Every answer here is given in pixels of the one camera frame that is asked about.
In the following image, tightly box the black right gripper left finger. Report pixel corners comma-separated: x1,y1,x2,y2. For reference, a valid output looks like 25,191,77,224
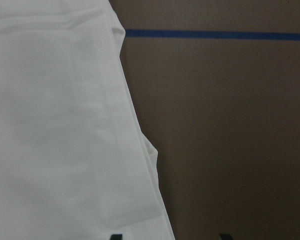
109,234,123,240

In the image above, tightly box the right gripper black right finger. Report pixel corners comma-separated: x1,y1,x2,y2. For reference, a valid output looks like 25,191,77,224
219,233,232,240

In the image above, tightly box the white long-sleeve printed shirt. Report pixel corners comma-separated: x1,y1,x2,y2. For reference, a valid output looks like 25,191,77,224
0,0,174,240

